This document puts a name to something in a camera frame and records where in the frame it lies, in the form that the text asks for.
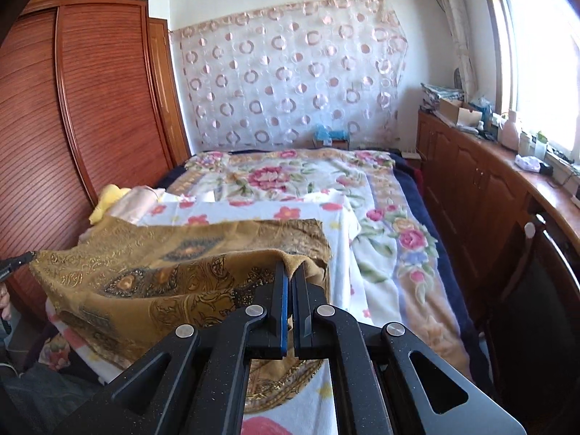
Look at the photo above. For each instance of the teal box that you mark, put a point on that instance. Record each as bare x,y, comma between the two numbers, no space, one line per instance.
330,136

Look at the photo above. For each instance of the slatted wooden wardrobe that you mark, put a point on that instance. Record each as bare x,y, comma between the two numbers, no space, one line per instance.
90,122

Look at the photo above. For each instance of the white gathered window curtain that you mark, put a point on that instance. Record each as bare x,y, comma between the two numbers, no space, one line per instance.
455,31

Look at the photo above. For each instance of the stack of folded cloths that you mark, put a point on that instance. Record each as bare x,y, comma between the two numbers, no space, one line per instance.
437,93

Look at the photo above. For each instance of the black chair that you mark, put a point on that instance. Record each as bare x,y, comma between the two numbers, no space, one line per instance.
543,326

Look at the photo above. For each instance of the white small-flower towel blanket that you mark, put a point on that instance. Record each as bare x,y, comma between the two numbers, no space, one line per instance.
344,258

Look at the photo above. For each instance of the white bottle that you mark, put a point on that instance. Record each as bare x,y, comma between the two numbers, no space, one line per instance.
525,145

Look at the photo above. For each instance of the gold patterned garment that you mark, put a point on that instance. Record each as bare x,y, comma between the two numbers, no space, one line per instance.
158,272

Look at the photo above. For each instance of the person's grey trousers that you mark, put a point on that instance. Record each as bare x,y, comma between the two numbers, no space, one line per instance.
40,398

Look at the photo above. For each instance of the pale pink pillow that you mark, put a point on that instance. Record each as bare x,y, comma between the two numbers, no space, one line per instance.
136,204

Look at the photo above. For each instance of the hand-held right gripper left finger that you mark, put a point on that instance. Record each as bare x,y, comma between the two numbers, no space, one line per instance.
283,317

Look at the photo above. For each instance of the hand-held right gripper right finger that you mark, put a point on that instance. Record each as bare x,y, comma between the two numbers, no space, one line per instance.
301,317

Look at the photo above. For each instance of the cardboard box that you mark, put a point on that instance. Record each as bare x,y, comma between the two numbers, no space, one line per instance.
457,113

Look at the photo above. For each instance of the wooden framed window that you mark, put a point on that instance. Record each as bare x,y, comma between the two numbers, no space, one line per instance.
539,54

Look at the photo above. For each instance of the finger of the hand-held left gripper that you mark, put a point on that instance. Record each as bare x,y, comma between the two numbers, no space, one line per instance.
16,265

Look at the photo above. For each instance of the yellow plush toy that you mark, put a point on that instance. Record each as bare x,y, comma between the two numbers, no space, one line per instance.
108,197

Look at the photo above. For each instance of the brown woven ornament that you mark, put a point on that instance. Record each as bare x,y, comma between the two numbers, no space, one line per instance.
458,78

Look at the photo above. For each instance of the long wooden sideboard cabinet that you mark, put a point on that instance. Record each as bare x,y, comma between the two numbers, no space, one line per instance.
480,190

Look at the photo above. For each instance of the circle-print sheer curtain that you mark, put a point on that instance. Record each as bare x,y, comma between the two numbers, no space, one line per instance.
290,77

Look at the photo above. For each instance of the small black device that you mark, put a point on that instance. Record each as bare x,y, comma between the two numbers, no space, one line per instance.
547,169

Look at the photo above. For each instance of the blue plastic package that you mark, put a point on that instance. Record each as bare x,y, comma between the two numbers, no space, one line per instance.
481,108

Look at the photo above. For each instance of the white crumpled tissue pack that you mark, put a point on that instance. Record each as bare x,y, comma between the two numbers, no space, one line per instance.
528,163

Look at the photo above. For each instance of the green-capped bottle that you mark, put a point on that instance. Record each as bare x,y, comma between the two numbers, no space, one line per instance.
541,147

